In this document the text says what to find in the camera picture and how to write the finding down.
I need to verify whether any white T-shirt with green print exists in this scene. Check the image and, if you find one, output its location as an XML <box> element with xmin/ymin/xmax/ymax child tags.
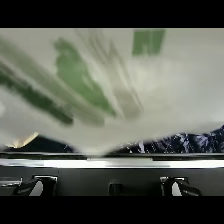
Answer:
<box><xmin>0</xmin><ymin>28</ymin><xmax>224</xmax><ymax>157</ymax></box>

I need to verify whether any silver frame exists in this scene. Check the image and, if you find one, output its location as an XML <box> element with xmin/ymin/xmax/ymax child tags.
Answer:
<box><xmin>0</xmin><ymin>157</ymin><xmax>224</xmax><ymax>197</ymax></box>

